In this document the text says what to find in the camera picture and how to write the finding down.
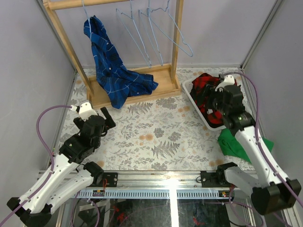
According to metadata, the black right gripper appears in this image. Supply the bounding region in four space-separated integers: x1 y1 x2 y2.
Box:
193 84 229 115

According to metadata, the blue plaid shirt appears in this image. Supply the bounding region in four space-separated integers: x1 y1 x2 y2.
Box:
83 16 158 109

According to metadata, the black shirt wire hanger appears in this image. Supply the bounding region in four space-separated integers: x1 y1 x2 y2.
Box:
138 0 164 66

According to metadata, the red shirt wire hanger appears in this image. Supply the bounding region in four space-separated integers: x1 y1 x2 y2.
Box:
116 0 152 69

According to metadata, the light blue wire hanger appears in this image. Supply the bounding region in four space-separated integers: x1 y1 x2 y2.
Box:
146 0 194 57

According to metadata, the red plaid shirt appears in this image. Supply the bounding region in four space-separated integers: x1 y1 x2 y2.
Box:
190 73 223 128

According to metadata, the blue shirt wire hanger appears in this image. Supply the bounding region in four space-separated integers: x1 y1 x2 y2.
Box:
81 0 92 41

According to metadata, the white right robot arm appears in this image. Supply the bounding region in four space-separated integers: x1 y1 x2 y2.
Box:
203 85 302 215

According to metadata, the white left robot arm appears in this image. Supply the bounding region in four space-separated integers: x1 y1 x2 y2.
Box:
7 102 116 227

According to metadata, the green cloth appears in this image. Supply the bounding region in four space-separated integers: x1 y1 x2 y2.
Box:
217 129 275 164

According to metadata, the white plastic basket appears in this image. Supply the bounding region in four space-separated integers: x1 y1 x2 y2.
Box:
182 74 248 131

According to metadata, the wooden clothes rack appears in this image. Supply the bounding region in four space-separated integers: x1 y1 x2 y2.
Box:
43 0 183 109

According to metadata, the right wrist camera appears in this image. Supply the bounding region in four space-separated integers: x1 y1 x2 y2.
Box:
215 74 235 92

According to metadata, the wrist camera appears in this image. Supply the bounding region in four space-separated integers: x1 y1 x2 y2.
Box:
215 74 235 92
71 100 98 121

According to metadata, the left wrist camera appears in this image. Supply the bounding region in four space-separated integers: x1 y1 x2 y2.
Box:
71 100 98 121

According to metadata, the aluminium mounting rail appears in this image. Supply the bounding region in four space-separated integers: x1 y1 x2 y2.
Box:
78 171 230 200

